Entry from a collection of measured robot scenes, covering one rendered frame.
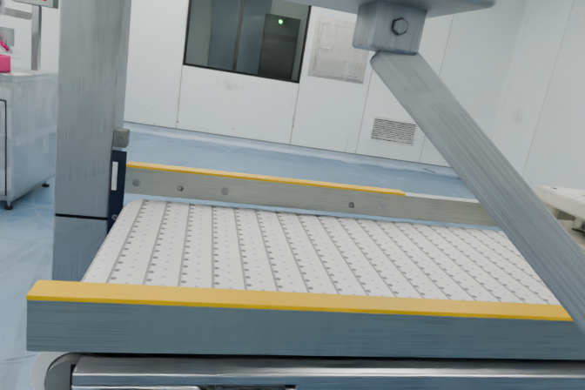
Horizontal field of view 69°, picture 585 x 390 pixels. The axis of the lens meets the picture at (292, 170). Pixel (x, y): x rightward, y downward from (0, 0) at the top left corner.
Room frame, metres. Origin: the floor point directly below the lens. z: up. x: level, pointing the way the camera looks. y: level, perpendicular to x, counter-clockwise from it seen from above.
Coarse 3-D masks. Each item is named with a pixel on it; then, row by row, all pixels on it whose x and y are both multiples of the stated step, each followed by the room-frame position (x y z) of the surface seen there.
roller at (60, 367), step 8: (72, 352) 0.21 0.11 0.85; (56, 360) 0.21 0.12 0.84; (64, 360) 0.21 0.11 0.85; (72, 360) 0.21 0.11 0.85; (48, 368) 0.21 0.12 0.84; (56, 368) 0.21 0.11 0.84; (64, 368) 0.21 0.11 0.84; (72, 368) 0.21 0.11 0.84; (48, 376) 0.20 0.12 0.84; (56, 376) 0.21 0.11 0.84; (64, 376) 0.21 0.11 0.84; (48, 384) 0.20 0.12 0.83; (56, 384) 0.21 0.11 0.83; (64, 384) 0.21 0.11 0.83
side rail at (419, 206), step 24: (144, 192) 0.46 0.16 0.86; (168, 192) 0.47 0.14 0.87; (192, 192) 0.47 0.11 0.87; (216, 192) 0.48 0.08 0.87; (240, 192) 0.49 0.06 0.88; (264, 192) 0.49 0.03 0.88; (288, 192) 0.50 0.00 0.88; (312, 192) 0.50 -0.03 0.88; (336, 192) 0.51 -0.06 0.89; (360, 192) 0.52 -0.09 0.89; (408, 192) 0.55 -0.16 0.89; (384, 216) 0.53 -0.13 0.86; (408, 216) 0.53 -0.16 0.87; (432, 216) 0.54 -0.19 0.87; (456, 216) 0.55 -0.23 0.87; (480, 216) 0.56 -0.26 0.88
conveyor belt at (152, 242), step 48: (144, 240) 0.35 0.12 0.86; (192, 240) 0.37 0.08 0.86; (240, 240) 0.39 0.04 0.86; (288, 240) 0.41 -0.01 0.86; (336, 240) 0.43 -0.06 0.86; (384, 240) 0.45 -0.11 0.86; (432, 240) 0.48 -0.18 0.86; (480, 240) 0.51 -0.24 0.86; (240, 288) 0.30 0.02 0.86; (288, 288) 0.31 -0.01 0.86; (336, 288) 0.32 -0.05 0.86; (384, 288) 0.34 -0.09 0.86; (432, 288) 0.35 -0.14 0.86; (480, 288) 0.37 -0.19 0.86; (528, 288) 0.39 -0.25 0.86
